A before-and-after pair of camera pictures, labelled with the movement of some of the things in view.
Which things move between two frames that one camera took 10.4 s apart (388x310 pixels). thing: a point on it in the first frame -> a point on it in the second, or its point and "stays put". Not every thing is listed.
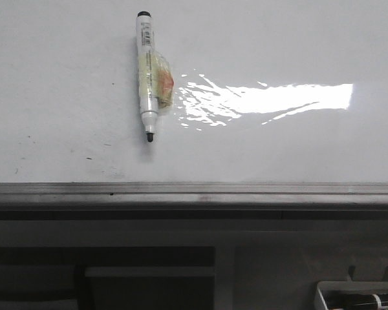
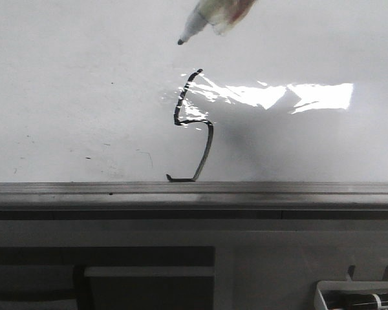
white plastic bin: [357, 295] stays put
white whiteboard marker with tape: [155, 78] -> [223, 15]
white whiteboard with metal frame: [278, 105] stays put
